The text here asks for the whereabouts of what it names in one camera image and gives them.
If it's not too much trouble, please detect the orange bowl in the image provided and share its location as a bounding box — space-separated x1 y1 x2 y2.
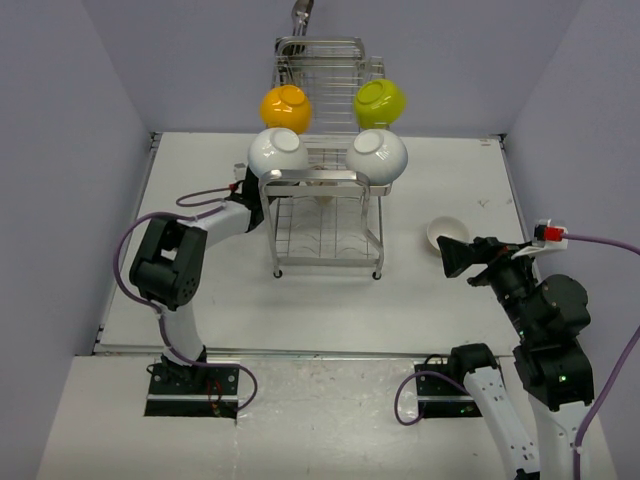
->
259 84 312 135

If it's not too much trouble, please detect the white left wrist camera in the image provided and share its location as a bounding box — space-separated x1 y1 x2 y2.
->
233 163 247 182

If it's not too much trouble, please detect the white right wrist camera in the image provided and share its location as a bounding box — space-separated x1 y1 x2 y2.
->
512 219 568 259

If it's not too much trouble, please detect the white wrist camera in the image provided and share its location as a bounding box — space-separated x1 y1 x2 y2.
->
233 163 247 182
512 219 568 259

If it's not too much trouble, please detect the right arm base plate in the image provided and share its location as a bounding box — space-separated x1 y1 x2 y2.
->
414 354 482 419

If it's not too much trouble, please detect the stainless steel dish rack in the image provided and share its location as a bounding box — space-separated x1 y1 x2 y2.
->
259 36 391 279

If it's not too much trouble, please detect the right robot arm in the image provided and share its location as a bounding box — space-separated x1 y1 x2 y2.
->
437 228 594 479

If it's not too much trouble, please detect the large white bowl left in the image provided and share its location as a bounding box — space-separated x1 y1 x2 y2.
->
247 128 309 177

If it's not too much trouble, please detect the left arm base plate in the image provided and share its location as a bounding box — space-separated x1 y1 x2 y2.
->
144 362 239 420

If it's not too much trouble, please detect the large white bowl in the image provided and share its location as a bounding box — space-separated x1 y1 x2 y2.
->
247 128 309 177
345 129 409 186

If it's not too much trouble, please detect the green bowl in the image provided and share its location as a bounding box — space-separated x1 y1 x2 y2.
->
353 78 407 129

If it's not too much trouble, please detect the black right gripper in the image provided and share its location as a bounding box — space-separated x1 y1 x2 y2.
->
437 233 540 338

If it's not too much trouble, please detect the large white bowl right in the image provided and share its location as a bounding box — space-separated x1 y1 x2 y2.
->
345 129 409 186

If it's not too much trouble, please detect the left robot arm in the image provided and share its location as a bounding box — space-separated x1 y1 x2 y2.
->
128 170 264 393

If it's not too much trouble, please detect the small white bowl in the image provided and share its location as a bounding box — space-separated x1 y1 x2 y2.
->
426 216 470 255

